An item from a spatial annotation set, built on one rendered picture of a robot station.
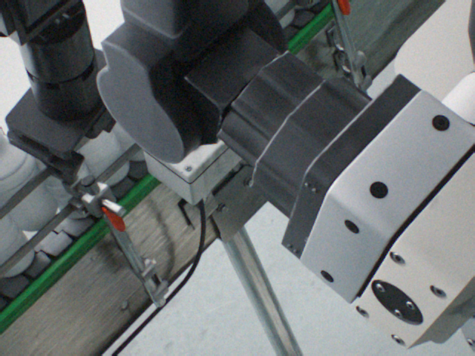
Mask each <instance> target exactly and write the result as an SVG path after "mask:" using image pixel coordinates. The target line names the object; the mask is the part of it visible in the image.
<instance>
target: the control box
mask: <svg viewBox="0 0 475 356"><path fill-rule="evenodd" d="M144 153H145V159H146V162H147V166H148V172H149V173H150V174H151V175H153V176H154V177H156V178H158V179H159V180H160V181H161V182H162V183H163V184H164V185H166V186H167V187H169V188H170V189H172V190H173V191H175V192H176V193H177V194H179V195H180V197H182V198H183V199H185V200H186V201H187V202H186V203H184V204H183V205H182V207H183V210H184V212H185V213H186V214H187V216H188V218H189V220H190V222H191V224H192V227H193V229H194V230H195V229H196V228H197V227H198V226H200V224H201V237H200V246H198V250H197V255H196V257H195V259H194V262H193V264H192V266H191V268H190V271H189V272H188V274H187V275H186V277H184V278H183V280H182V281H181V282H180V284H179V285H178V287H177V288H176V289H175V290H173V292H172V293H170V294H169V295H168V296H167V298H166V303H165V304H164V305H163V306H161V307H157V308H156V309H155V310H153V312H152V313H151V314H150V315H149V317H148V318H147V319H146V320H145V321H144V322H142V323H141V324H140V325H139V327H138V328H137V329H136V330H135V331H134V332H133V333H132V334H131V335H130V336H128V337H127V338H126V339H125V341H124V342H123V343H122V344H121V346H120V347H119V348H118V349H117V350H115V351H114V352H113V354H112V355H111V356H118V355H119V354H120V352H121V351H122V350H123V349H124V348H125V347H126V346H127V345H128V344H129V343H130V342H131V341H132V340H133V339H134V338H135V337H136V336H137V335H138V334H139V333H140V332H141V331H142V330H143V329H144V328H145V327H146V326H147V325H148V324H149V323H150V322H151V321H152V319H153V318H154V317H155V316H156V315H158V314H159V313H160V311H161V310H162V309H163V308H164V307H165V306H166V305H167V304H168V303H169V302H170V300H172V299H173V297H174V296H175V295H176V294H177V293H178V292H179V291H180V290H181V288H182V287H184V286H185V285H186V283H187V282H188V281H189V279H190V278H191V276H192V275H193V273H194V271H195V269H196V267H197V264H198V263H199V262H200V259H201V257H202V253H203V248H204V244H205V238H206V218H207V217H208V216H209V215H210V214H211V213H212V212H213V211H214V210H215V209H216V208H217V207H218V204H217V202H216V200H215V198H214V197H213V194H212V192H211V189H212V188H213V187H215V186H216V184H218V183H219V181H220V180H221V179H222V178H223V177H224V176H225V175H226V174H227V173H229V172H230V171H231V170H232V169H233V168H234V166H235V165H236V164H237V163H238V162H239V161H240V160H242V159H241V158H240V157H239V156H238V155H237V154H236V153H235V152H233V150H232V149H231V148H229V147H227V146H226V145H224V142H222V141H221V140H220V141H219V142H218V143H217V144H213V145H201V146H197V147H196V148H195V149H194V150H193V151H192V152H191V153H190V154H189V155H188V156H187V157H186V158H185V159H184V160H183V161H181V162H180V163H177V164H172V163H167V162H164V161H162V160H160V159H158V158H155V157H154V156H152V155H150V154H149V153H148V152H146V150H145V149H144Z"/></svg>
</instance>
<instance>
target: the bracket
mask: <svg viewBox="0 0 475 356"><path fill-rule="evenodd" d="M316 2H317V0H298V4H297V5H298V6H301V7H305V8H310V7H311V6H313V5H314V3H316ZM330 5H331V8H332V13H333V15H334V19H335V23H336V27H337V29H338V32H339V34H340V37H341V42H342V45H343V48H342V47H341V45H340V44H339V43H338V42H339V41H340V38H339V37H338V36H339V35H338V33H337V30H336V27H335V25H333V26H332V27H331V28H330V29H329V30H328V31H327V35H328V37H329V40H330V45H331V47H334V46H335V48H336V49H337V51H336V53H335V54H334V58H335V63H336V65H337V68H338V70H340V69H342V70H343V71H344V73H345V74H347V75H349V76H352V79H353V81H352V83H353V84H354V85H356V86H357V87H358V88H360V89H361V90H363V91H364V92H365V93H366V94H368V92H367V90H368V89H369V88H370V87H371V86H372V84H373V80H372V78H371V75H370V74H368V72H367V70H366V67H365V64H364V63H365V62H366V58H365V55H364V53H363V52H362V51H360V50H356V49H355V45H354V43H353V40H352V37H351V34H350V29H349V27H348V23H347V18H346V16H348V15H349V14H350V5H349V2H348V0H330ZM344 54H345V56H346V59H345V56H344ZM49 170H50V169H49ZM50 172H51V173H52V174H51V176H53V177H55V178H57V179H60V180H61V181H62V185H63V187H64V189H65V190H66V191H67V192H68V193H69V194H71V195H73V198H71V199H69V200H68V203H70V204H71V206H73V208H74V212H76V213H77V214H79V215H80V216H82V217H84V218H85V217H86V216H88V215H89V214H92V215H94V216H95V217H101V216H102V218H103V219H104V221H105V222H106V224H107V226H108V228H109V230H110V231H111V233H112V235H113V236H114V237H115V239H116V241H117V243H118V244H119V246H120V248H121V249H122V251H123V253H124V255H125V257H126V259H127V260H128V261H129V263H130V264H131V266H132V267H133V270H132V271H133V273H134V274H135V276H136V277H137V278H138V279H139V280H140V282H141V283H142V285H143V286H144V287H145V293H146V294H147V295H148V296H149V297H150V299H151V300H152V302H153V303H154V305H155V306H156V307H161V306H163V305H164V304H165V303H166V300H165V298H164V296H165V295H166V294H167V293H168V287H167V285H168V282H167V281H166V280H164V279H161V277H160V275H159V274H158V272H157V271H158V270H157V268H156V266H155V265H156V264H157V263H156V262H155V261H154V260H153V259H150V260H149V259H147V258H143V257H141V256H140V254H139V252H138V251H137V250H136V249H135V247H134V245H133V243H132V241H131V238H130V237H129V235H128V234H127V233H126V231H125V223H124V221H123V219H122V216H123V215H124V213H125V208H124V207H122V206H121V205H118V204H117V203H116V201H117V198H116V197H115V195H114V194H113V193H112V191H111V189H110V188H109V186H108V185H106V184H105V183H103V182H98V183H96V180H95V177H94V176H92V175H88V176H86V177H84V178H83V179H82V178H81V177H79V176H77V175H76V178H75V179H74V181H73V183H71V184H70V183H68V182H66V181H65V180H63V179H61V178H60V177H58V176H57V175H55V173H54V172H52V171H51V170H50ZM152 276H154V277H152Z"/></svg>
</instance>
